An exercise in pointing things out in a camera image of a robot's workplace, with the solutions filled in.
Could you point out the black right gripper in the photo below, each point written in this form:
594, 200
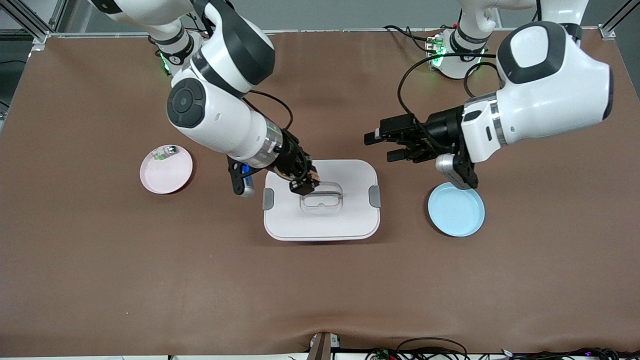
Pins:
290, 155

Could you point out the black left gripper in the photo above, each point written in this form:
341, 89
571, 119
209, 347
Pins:
442, 128

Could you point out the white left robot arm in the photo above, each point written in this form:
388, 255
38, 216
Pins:
550, 95

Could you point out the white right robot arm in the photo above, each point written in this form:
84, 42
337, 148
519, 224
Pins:
220, 120

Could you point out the pink storage box white lid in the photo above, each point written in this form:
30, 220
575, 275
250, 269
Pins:
325, 222

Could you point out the light blue round plate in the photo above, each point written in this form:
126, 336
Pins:
455, 215

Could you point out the brown table cover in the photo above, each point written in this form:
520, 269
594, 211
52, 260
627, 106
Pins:
320, 290

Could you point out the pink round plate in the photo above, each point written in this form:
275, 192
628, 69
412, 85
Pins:
165, 175

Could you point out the aluminium table edge rail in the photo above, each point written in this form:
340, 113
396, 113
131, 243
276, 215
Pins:
325, 30

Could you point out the white green switch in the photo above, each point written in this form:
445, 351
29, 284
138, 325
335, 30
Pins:
160, 155

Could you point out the metal table edge bracket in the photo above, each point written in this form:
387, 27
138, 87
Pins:
322, 347

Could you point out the metal corner bracket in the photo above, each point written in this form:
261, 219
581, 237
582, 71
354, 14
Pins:
608, 33

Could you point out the aluminium frame post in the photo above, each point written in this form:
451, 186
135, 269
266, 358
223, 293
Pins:
36, 37

